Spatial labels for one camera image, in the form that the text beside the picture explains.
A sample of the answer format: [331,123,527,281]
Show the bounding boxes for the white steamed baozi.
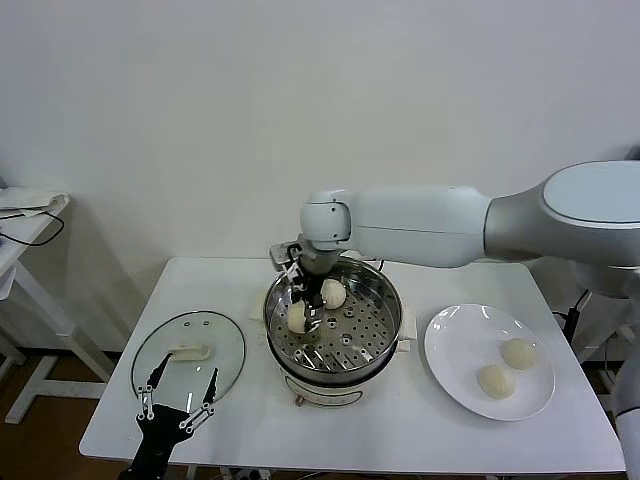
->
[319,278,347,310]
[287,301,314,334]
[477,364,516,400]
[500,337,540,371]

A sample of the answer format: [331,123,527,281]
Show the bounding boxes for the thin black looped cable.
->
[0,207,66,247]

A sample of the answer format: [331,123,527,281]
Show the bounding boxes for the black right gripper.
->
[284,259,329,337]

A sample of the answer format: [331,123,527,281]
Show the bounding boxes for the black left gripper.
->
[117,352,220,480]

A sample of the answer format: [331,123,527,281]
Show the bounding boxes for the stainless steel steamer basket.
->
[248,258,419,376]

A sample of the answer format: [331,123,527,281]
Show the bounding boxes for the black laptop cable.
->
[569,289,594,314]

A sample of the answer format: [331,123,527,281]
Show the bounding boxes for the white folded cloth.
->
[0,187,71,219]

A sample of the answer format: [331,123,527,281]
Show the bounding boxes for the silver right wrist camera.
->
[268,240,304,272]

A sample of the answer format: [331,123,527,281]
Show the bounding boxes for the white side table with cloth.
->
[0,192,119,426]

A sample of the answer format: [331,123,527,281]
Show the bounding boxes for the white round plate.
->
[423,303,557,422]

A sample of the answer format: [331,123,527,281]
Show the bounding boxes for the glass lid with cream handle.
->
[130,309,247,404]

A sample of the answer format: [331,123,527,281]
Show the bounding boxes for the cream electric cooker base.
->
[257,319,416,409]

